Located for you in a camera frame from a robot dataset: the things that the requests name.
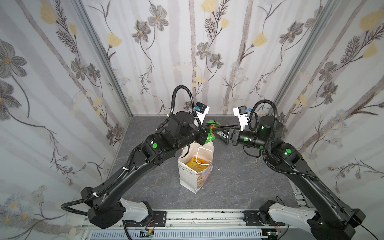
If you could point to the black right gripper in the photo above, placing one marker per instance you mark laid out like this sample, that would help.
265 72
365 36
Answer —
234 136

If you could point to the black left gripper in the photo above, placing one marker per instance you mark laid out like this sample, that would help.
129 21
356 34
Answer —
202 136

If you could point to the green snack packet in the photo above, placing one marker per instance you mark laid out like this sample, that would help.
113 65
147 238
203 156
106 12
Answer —
212 124

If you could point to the white cartoon paper gift bag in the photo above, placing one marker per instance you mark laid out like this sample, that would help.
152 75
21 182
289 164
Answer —
190 179

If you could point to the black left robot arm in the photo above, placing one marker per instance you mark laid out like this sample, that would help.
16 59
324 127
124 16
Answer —
108 207

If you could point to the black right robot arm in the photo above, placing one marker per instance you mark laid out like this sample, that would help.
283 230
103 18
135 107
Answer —
331 218

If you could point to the yellow snack packet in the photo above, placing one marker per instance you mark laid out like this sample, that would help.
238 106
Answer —
197 164

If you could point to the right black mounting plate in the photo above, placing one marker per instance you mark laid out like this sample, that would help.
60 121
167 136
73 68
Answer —
251 218

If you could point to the black mounting plate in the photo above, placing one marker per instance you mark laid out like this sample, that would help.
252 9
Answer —
251 218
159 219

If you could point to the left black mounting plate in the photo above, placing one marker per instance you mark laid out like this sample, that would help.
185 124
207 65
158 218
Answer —
159 219

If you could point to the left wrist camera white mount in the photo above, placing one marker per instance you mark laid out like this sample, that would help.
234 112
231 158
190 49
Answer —
201 111

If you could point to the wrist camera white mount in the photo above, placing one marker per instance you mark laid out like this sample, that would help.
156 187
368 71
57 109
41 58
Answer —
242 113
201 111

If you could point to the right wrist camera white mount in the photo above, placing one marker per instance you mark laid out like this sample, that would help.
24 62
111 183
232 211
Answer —
242 113

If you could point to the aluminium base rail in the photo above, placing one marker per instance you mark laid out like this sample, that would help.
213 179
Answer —
206 219

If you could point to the white vented cable duct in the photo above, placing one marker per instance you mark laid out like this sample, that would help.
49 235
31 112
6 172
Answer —
207 234

